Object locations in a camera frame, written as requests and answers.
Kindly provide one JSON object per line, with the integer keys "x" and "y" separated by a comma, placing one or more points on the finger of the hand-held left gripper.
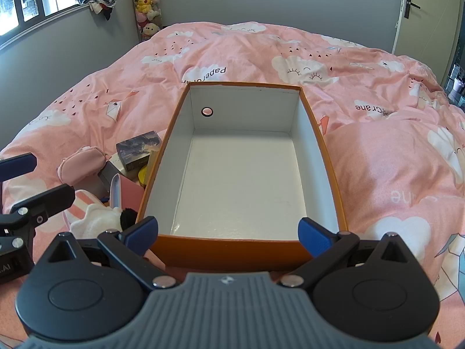
{"x": 18, "y": 165}
{"x": 43, "y": 198}

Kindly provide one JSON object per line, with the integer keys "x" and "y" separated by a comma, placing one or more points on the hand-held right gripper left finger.
{"x": 143, "y": 229}

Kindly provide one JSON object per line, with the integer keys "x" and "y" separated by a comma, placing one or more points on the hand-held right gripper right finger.
{"x": 312, "y": 234}

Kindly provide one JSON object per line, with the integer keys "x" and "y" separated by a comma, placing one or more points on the yellow tape measure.
{"x": 142, "y": 174}

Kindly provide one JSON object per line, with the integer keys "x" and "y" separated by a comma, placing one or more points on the dark grey box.
{"x": 109, "y": 178}

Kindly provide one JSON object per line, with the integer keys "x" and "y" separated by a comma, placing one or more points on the dark printed card box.
{"x": 140, "y": 147}

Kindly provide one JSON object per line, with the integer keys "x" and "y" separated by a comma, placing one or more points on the orange cardboard box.
{"x": 236, "y": 189}

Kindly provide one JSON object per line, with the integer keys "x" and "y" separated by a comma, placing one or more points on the pink striped cloth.
{"x": 81, "y": 200}

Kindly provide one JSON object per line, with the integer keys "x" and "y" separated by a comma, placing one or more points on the white plush toy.
{"x": 96, "y": 220}

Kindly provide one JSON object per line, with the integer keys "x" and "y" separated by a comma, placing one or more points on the pink pouch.
{"x": 78, "y": 163}

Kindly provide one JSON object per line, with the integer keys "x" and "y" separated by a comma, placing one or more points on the pink cloud print blanket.
{"x": 381, "y": 152}

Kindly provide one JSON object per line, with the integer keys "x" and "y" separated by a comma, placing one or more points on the clear column of plush toys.
{"x": 147, "y": 3}

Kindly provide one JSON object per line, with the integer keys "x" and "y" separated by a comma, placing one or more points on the pale container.
{"x": 456, "y": 84}

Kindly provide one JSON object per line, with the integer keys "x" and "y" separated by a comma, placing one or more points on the beige door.
{"x": 432, "y": 25}

